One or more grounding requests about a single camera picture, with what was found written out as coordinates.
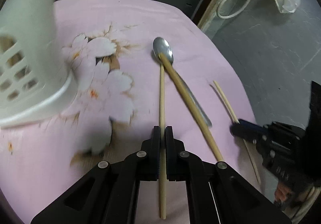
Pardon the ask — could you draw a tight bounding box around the steel spoon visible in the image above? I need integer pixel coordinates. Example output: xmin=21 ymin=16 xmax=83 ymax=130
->
xmin=153 ymin=37 xmax=212 ymax=128

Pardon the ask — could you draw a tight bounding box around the white plastic utensil basket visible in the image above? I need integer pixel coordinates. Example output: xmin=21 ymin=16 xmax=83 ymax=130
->
xmin=1 ymin=0 xmax=77 ymax=128

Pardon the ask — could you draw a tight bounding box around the left hand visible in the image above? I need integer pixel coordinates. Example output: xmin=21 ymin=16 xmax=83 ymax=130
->
xmin=274 ymin=182 xmax=296 ymax=203

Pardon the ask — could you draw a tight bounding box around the thin wooden chopstick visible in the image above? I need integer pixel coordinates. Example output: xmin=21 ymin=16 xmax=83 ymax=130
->
xmin=159 ymin=64 xmax=167 ymax=220

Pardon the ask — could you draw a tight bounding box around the dark wooden chopstick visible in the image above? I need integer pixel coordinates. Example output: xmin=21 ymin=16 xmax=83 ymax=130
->
xmin=158 ymin=53 xmax=224 ymax=162

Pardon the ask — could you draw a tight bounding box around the pink floral tablecloth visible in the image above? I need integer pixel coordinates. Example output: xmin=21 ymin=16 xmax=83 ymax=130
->
xmin=1 ymin=0 xmax=258 ymax=223

